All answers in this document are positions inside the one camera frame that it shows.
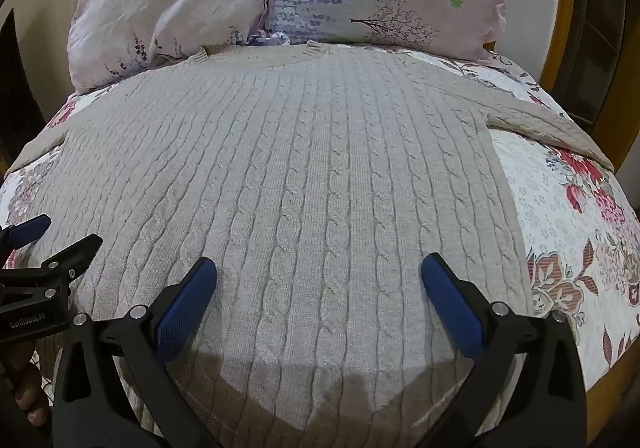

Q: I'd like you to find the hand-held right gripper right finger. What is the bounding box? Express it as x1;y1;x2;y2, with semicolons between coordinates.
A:
421;253;587;448

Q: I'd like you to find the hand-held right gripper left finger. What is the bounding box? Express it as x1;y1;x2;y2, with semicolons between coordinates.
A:
52;257;224;448

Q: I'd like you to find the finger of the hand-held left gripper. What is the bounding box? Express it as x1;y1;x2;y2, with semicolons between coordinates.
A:
0;234;104;299
0;214;53;256

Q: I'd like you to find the grey cable-knit sweater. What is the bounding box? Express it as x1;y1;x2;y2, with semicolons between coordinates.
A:
5;40;615;448

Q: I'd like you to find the person's left hand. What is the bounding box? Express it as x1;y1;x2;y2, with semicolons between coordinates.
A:
0;342;51;426

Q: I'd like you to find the floral bed sheet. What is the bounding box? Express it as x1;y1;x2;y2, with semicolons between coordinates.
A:
0;30;640;448

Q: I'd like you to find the wooden bed frame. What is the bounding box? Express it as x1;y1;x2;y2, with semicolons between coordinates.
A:
487;0;640;173

